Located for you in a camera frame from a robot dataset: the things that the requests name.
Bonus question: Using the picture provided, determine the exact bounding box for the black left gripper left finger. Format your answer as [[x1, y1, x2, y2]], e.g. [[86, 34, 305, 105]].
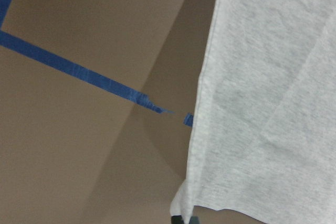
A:
[[171, 216, 183, 224]]

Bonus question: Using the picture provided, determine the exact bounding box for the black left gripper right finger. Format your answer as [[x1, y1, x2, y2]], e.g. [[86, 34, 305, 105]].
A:
[[189, 216, 200, 224]]

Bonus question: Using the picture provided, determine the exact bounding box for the grey cartoon print t-shirt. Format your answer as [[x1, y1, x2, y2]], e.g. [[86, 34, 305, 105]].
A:
[[170, 0, 335, 223]]

